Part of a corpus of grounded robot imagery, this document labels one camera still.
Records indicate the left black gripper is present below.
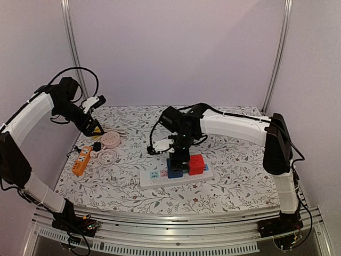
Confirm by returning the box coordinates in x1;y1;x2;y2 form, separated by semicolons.
53;99;104;136

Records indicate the yellow cube socket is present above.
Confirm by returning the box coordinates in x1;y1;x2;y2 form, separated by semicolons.
92;127;101;140

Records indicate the red cube socket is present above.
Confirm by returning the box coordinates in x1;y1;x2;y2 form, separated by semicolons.
188;154;205;175

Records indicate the blue cube socket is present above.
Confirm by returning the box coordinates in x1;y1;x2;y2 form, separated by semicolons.
166;158;183;179

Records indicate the white multicolour power strip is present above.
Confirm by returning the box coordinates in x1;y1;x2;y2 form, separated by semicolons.
140;164;214;189

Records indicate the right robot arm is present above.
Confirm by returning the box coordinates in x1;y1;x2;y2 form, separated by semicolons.
150;103;299;233

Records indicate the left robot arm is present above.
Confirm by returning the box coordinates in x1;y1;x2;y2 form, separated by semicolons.
1;77;106;231

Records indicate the pink round power strip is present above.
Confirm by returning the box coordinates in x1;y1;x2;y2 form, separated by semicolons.
100;131;121;149

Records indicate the orange power strip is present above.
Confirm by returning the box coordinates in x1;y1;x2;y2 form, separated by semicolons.
72;147;92;176

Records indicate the floral table mat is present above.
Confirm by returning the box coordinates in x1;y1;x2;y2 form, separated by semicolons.
55;106;280;215

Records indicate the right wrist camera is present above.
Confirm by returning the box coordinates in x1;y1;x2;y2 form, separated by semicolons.
147;139;175;155

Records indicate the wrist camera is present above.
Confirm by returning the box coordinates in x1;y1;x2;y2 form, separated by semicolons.
147;139;175;155
80;95;106;114

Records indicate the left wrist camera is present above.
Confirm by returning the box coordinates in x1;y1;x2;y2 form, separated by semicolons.
80;95;106;114

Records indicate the white bundled cable with plug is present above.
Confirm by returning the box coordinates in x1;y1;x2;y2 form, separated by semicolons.
102;125;129;137

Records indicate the front aluminium rail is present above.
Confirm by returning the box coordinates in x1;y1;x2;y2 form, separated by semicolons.
22;205;334;256

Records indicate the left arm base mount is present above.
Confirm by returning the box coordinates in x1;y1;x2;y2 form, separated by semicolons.
52;213;100;237

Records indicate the left aluminium frame post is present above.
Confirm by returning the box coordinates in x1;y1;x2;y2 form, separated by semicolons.
60;0;89;103

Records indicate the aluminium frame post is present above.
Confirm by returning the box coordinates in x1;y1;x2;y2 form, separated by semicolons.
261;0;293;114
60;0;89;103

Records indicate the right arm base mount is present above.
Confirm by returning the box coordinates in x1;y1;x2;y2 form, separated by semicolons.
257;212;303;251

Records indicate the right aluminium frame post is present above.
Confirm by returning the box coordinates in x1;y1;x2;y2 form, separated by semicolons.
261;0;293;114

